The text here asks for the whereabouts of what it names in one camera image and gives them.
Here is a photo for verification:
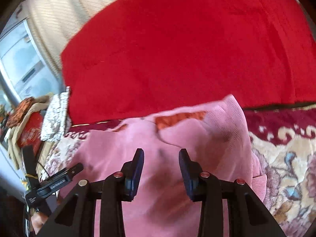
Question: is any pink corduroy jacket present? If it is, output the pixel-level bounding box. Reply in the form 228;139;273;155
66;95;267;236

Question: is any left hand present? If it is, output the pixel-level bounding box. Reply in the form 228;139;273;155
31;211;48;234

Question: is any red gift box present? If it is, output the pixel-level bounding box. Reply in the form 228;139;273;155
17;112;43;155

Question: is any white crackle pattern folded cloth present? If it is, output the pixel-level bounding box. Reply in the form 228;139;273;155
40;86;71;142

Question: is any floral plush blanket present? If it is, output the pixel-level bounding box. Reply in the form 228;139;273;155
36;104;316;237

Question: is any red quilt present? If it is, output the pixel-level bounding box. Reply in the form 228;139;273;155
61;0;315;124

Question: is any beige dotted curtain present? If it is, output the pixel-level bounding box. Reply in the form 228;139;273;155
23;0;116;77

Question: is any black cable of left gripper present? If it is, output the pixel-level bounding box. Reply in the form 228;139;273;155
24;161;50;181

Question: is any window with metal frame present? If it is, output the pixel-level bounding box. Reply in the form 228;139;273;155
1;17;60;101

